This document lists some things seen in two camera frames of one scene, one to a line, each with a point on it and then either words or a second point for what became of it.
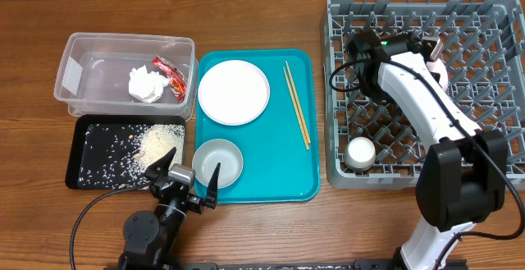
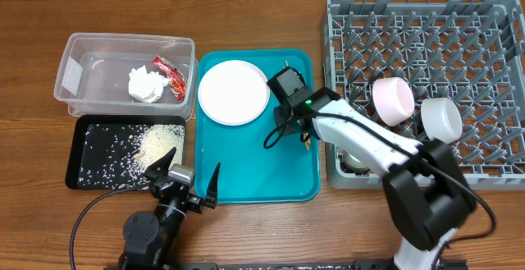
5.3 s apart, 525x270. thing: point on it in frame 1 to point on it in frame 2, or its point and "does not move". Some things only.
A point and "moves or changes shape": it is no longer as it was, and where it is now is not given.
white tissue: [147, 86] does not move
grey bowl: [211, 153] moves or changes shape
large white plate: [234, 93] does not move
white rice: [116, 156] does not move
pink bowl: [439, 66] to [393, 100]
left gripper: [197, 203] does not move
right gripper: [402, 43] to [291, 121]
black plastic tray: [115, 151] does not move
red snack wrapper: [176, 81] does not move
